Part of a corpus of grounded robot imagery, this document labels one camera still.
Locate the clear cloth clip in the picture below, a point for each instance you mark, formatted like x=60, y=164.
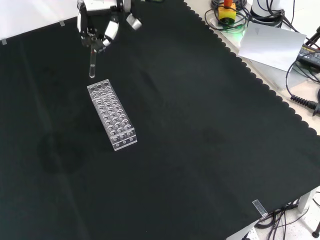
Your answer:
x=62, y=23
x=3, y=41
x=260, y=208

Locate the yellow stop button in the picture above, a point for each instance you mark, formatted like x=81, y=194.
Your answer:
x=226, y=14

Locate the black bench cloth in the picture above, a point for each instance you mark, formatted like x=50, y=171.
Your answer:
x=175, y=137

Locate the clear glass test tube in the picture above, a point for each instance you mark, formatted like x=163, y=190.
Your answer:
x=92, y=65

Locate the black power adapter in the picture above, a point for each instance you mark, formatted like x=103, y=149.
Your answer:
x=310, y=56

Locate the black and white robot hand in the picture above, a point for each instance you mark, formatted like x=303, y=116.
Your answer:
x=111, y=28

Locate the black tripod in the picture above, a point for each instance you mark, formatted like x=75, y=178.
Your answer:
x=314, y=37

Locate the pale board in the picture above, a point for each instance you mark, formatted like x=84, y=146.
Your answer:
x=272, y=45

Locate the clear plastic test tube rack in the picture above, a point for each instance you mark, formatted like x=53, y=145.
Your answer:
x=110, y=117

